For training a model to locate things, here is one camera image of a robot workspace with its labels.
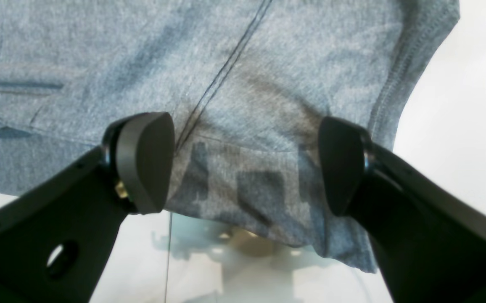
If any grey t-shirt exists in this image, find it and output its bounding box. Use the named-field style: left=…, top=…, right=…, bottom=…
left=0, top=0, right=460, bottom=274

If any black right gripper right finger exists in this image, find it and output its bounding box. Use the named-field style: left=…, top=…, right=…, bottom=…
left=318, top=117, right=486, bottom=303

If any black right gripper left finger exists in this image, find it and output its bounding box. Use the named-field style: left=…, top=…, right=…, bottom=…
left=0, top=112, right=174, bottom=303

